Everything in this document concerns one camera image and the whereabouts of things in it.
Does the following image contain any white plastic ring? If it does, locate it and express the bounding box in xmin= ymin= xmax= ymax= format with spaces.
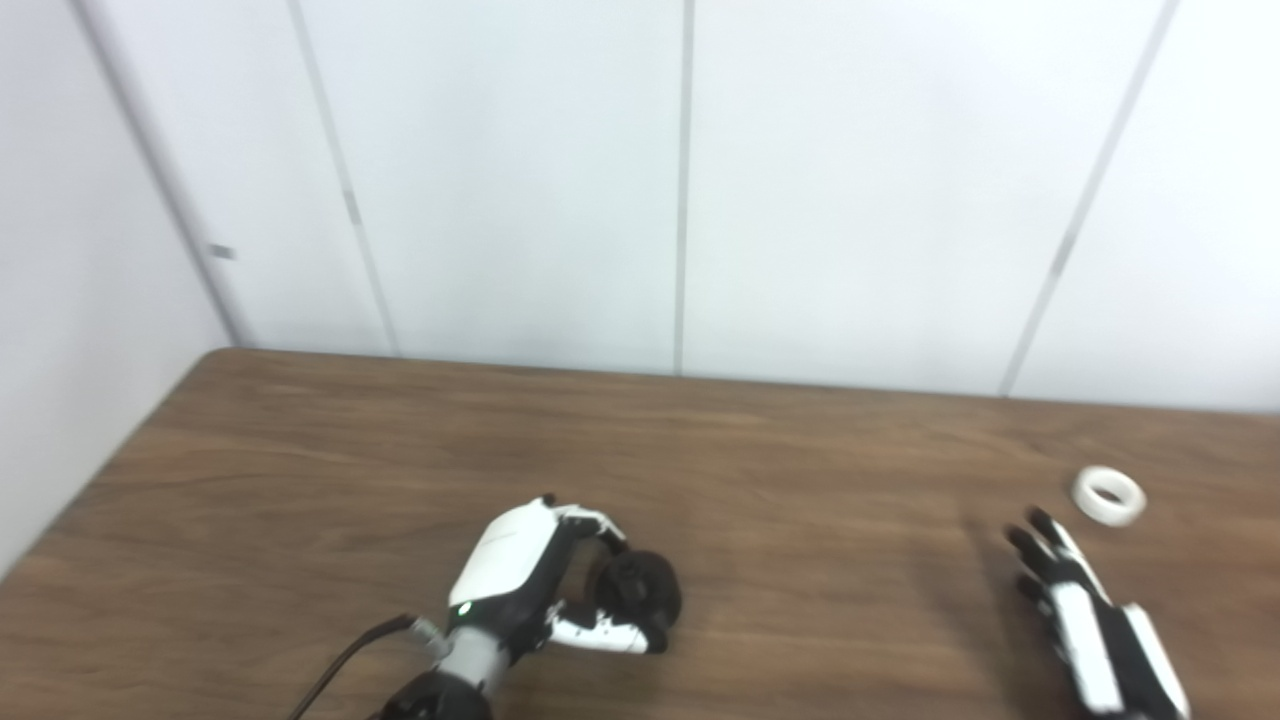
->
xmin=1073 ymin=466 xmax=1147 ymax=528

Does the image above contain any round black plastic part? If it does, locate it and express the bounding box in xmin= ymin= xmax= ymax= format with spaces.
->
xmin=595 ymin=550 xmax=683 ymax=633

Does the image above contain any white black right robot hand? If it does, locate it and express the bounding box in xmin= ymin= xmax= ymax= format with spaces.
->
xmin=1003 ymin=508 xmax=1191 ymax=720

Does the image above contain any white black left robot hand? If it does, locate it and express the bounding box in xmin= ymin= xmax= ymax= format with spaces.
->
xmin=445 ymin=493 xmax=671 ymax=661

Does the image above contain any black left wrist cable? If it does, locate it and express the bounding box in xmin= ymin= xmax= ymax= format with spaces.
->
xmin=288 ymin=613 xmax=451 ymax=720

